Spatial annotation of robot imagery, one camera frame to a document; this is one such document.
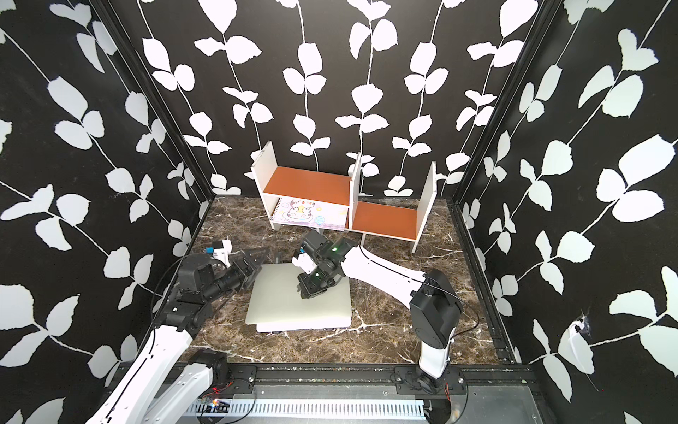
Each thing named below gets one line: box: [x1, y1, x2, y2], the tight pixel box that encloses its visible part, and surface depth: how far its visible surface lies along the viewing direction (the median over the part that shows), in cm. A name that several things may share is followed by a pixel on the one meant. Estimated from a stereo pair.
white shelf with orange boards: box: [251, 141, 437, 253], surface depth 96 cm
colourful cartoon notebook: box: [270, 196, 350, 232], surface depth 100 cm
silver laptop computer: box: [246, 263, 353, 333], surface depth 80 cm
